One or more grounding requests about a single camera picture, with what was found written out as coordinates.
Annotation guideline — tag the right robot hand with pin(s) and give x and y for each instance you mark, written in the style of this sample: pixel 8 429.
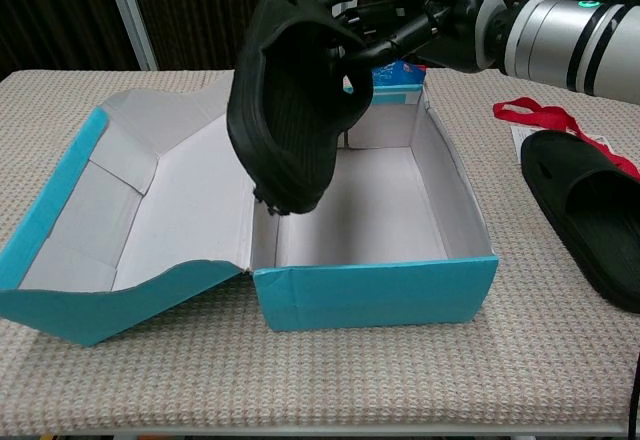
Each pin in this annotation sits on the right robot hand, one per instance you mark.
pixel 450 15

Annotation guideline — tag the black rubber slipper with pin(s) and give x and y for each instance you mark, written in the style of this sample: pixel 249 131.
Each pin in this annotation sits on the black rubber slipper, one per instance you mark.
pixel 600 240
pixel 295 110

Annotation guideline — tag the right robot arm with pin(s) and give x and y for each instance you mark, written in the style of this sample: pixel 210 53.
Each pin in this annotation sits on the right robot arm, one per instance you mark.
pixel 575 45

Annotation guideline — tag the light blue shoe box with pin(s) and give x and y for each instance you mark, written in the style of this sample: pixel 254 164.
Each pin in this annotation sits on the light blue shoe box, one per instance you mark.
pixel 370 295

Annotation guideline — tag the blue snack packet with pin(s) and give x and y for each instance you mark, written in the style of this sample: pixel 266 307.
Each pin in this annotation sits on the blue snack packet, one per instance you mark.
pixel 400 74

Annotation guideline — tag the white printed card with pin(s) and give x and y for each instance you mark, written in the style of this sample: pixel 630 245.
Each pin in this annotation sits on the white printed card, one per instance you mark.
pixel 517 137

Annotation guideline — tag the beige woven tablecloth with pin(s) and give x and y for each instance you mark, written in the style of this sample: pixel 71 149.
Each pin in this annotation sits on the beige woven tablecloth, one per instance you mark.
pixel 320 375

